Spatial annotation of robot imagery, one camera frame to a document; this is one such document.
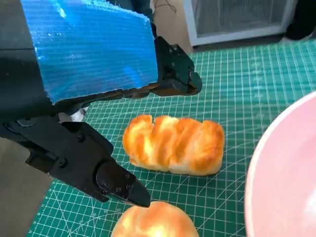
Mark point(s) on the white mesh-front cabinet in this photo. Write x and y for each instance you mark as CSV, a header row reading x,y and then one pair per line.
x,y
234,14

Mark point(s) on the green cutting mat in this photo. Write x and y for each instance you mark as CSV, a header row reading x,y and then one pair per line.
x,y
234,81

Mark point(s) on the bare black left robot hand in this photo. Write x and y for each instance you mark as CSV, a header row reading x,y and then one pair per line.
x,y
93,54

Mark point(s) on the long braided toy bread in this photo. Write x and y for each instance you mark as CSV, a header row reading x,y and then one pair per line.
x,y
172,145

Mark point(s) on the pink bowl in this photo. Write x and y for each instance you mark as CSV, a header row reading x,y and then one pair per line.
x,y
284,172

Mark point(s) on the round toy bread bun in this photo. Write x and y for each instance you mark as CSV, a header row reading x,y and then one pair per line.
x,y
153,222

